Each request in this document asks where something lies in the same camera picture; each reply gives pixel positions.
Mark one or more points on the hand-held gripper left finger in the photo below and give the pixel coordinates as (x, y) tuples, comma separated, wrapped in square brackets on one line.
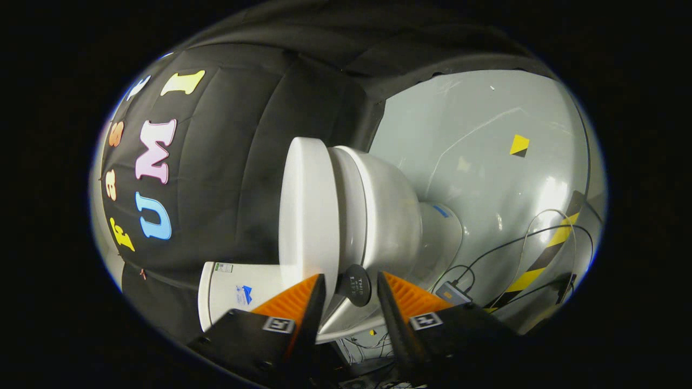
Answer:
[(312, 329)]

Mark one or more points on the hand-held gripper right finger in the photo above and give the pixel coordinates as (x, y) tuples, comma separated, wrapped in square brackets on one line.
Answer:
[(390, 324)]

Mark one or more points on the white toilet tank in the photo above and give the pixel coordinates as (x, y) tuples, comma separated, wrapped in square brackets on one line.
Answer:
[(227, 297)]

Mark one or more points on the white toilet bowl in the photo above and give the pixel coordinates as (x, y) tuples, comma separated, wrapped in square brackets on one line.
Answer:
[(389, 216)]

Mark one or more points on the small grey device box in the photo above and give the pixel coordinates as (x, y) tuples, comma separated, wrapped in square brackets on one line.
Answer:
[(453, 293)]

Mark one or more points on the black backdrop cloth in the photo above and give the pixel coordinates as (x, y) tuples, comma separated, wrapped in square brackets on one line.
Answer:
[(238, 135)]

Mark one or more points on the yellow black floor sticker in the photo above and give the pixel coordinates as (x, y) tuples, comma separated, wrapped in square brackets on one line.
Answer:
[(519, 143)]

